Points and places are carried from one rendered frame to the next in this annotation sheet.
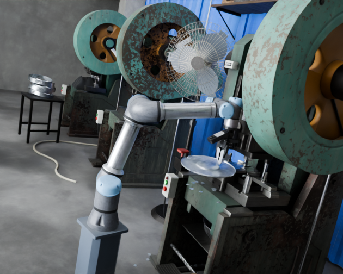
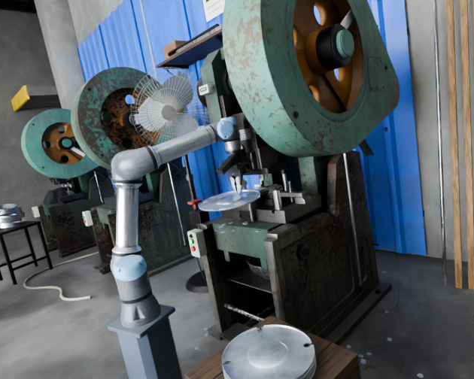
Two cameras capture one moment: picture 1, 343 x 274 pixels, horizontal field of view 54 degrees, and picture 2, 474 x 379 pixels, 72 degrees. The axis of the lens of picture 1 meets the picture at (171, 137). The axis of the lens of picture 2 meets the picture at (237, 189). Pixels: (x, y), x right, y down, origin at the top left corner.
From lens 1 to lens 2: 0.34 m
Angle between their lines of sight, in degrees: 13
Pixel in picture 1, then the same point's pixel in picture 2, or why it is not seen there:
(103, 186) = (123, 270)
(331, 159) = (347, 133)
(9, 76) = not seen: outside the picture
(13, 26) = not seen: outside the picture
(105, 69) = (74, 171)
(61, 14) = (1, 140)
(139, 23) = (89, 98)
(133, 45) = (92, 124)
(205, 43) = (168, 89)
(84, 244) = (129, 352)
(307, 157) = (328, 138)
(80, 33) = (28, 144)
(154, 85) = not seen: hidden behind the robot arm
